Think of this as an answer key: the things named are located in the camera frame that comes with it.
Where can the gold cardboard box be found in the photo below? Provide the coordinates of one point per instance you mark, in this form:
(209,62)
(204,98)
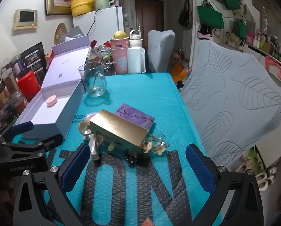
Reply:
(118,127)

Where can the green tote bag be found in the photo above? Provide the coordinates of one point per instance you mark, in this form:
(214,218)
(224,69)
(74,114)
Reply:
(240,29)
(209,16)

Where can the pink round case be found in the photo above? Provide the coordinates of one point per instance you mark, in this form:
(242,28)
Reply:
(51,100)

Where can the row of small bottles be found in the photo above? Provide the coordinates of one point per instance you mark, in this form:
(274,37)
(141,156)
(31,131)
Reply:
(272,44)

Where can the lavender gift box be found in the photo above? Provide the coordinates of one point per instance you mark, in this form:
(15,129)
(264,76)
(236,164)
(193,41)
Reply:
(60,68)

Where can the green slipper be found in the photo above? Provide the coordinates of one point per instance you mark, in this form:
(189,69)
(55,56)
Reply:
(253,155)

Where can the white water bottle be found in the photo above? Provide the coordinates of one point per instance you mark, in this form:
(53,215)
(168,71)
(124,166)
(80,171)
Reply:
(135,40)

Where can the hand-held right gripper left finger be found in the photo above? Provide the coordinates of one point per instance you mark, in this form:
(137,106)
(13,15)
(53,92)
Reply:
(75,167)

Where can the brown door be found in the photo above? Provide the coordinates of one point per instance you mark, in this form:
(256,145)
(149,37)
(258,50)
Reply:
(150,16)

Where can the white refrigerator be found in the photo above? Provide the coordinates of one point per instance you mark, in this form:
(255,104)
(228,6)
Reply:
(105,26)

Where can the wall intercom panel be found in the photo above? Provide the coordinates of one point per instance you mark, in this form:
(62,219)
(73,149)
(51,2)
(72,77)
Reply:
(25,18)

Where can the person's right hand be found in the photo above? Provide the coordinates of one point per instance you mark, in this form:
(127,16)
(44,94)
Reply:
(148,222)

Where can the orange bag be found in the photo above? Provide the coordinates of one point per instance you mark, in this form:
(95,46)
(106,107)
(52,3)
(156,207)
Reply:
(178,71)

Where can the pearly hair claw clip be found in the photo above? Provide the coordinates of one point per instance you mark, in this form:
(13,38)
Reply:
(94,146)

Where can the pink paper sheets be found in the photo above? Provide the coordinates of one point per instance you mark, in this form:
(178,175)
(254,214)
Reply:
(275,67)

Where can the round woven fan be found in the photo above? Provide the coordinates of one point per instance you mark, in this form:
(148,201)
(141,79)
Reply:
(60,31)

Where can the dark hanging bag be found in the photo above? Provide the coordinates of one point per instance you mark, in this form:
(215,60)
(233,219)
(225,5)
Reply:
(184,15)

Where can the glass mug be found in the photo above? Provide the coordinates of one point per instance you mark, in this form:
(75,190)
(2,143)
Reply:
(93,88)

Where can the grey covered chair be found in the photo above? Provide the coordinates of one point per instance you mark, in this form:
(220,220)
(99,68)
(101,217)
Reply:
(160,51)

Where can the pink plastic cup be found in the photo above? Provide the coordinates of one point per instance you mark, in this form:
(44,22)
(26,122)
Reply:
(119,43)

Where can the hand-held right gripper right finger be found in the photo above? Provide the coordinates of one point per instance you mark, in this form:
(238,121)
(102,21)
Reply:
(200,169)

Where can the small purple box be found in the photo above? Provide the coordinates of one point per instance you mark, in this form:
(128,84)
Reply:
(138,117)

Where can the transparent hair claw bear charm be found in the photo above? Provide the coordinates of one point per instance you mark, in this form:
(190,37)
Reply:
(146,146)

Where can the red plastic container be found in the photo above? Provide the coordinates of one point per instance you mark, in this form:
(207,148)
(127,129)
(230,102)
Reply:
(28,84)

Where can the white slipper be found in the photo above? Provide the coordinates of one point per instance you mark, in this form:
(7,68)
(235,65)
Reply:
(264,179)

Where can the pink cup with panda print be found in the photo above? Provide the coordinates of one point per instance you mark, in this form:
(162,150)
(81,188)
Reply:
(119,61)

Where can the yellow pot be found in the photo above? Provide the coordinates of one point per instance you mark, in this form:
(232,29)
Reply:
(80,6)

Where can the black snack bag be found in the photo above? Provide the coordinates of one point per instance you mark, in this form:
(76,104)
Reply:
(34,56)

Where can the grey leaf pattern chair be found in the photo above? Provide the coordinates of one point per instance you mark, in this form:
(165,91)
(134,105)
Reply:
(232,94)

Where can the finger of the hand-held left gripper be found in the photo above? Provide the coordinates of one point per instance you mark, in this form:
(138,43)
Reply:
(23,127)
(52,141)

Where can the pink blush compact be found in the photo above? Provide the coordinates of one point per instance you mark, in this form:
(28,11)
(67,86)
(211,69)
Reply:
(91,117)

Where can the black polka dot hair clip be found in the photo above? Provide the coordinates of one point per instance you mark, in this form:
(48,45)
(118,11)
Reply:
(132,160)

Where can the grey cardboard sheet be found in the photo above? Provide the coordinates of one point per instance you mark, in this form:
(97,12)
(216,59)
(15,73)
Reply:
(75,33)

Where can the cluster of clear plastic jars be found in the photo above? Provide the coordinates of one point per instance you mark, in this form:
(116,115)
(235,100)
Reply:
(11,84)

